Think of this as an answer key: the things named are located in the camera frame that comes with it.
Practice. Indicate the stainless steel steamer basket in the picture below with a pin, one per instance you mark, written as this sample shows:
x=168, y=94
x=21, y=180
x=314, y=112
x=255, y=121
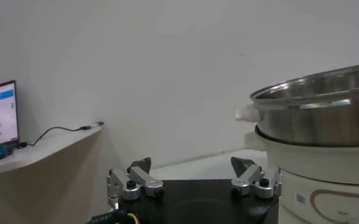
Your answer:
x=319, y=121

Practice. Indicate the white electric cooker base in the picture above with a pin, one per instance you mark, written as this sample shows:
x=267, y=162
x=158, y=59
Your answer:
x=319, y=167

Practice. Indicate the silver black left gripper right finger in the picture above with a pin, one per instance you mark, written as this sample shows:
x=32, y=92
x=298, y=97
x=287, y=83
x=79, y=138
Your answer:
x=252, y=179

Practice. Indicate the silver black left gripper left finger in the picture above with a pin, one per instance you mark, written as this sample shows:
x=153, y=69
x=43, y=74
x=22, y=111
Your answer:
x=136, y=181

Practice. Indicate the white side desk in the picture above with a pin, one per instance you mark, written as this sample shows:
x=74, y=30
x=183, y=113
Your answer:
x=45, y=146

